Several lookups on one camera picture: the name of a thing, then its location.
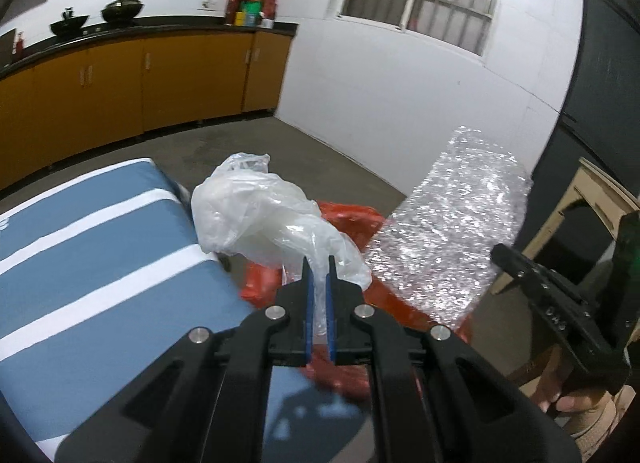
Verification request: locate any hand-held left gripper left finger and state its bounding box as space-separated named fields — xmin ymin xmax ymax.
xmin=55 ymin=257 xmax=314 ymax=463

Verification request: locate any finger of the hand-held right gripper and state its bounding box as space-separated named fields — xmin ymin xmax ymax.
xmin=491 ymin=243 xmax=557 ymax=295

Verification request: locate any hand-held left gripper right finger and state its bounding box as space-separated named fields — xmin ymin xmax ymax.
xmin=326 ymin=256 xmax=586 ymax=463

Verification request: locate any bubble wrap sheet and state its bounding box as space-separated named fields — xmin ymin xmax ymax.
xmin=362 ymin=126 xmax=534 ymax=332

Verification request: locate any clear plastic bag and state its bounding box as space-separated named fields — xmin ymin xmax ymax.
xmin=191 ymin=152 xmax=374 ymax=295

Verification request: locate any person's right hand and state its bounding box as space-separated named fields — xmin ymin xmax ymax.
xmin=531 ymin=347 xmax=614 ymax=415

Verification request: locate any beige shoe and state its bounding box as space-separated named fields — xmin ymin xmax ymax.
xmin=569 ymin=390 xmax=632 ymax=450

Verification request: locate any dark door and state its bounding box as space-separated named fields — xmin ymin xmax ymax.
xmin=529 ymin=0 xmax=640 ymax=264

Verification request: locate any blue white striped tablecloth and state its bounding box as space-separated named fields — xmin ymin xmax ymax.
xmin=0 ymin=158 xmax=372 ymax=463

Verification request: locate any wooden base cabinets black counter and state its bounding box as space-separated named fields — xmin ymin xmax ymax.
xmin=0 ymin=20 xmax=299 ymax=190

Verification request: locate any green box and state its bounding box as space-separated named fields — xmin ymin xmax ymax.
xmin=240 ymin=0 xmax=264 ymax=27

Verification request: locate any black wok with lid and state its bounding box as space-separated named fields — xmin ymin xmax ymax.
xmin=101 ymin=0 xmax=145 ymax=24

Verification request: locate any black open wok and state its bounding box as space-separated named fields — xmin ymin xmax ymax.
xmin=49 ymin=7 xmax=90 ymax=37

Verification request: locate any dark cutting board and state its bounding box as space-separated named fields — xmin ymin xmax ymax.
xmin=0 ymin=28 xmax=16 ymax=67

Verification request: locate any beige wooden frame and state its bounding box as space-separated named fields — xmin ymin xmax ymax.
xmin=491 ymin=157 xmax=640 ymax=295

